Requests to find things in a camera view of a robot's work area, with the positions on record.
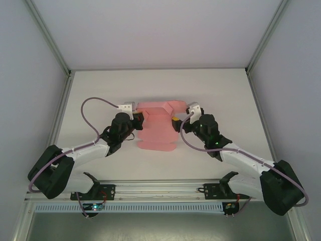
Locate pink paper box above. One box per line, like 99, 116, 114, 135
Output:
136, 100, 188, 152

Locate grey metal panel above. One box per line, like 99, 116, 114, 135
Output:
26, 212, 305, 241

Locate aluminium side rail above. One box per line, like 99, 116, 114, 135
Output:
14, 72, 74, 241
246, 71, 318, 241

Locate white slotted cable duct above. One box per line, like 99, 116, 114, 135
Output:
34, 202, 224, 214

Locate black base cable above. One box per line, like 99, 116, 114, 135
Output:
234, 197, 252, 217

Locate aluminium corner post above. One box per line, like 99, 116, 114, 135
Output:
25, 0, 73, 76
244, 0, 289, 76

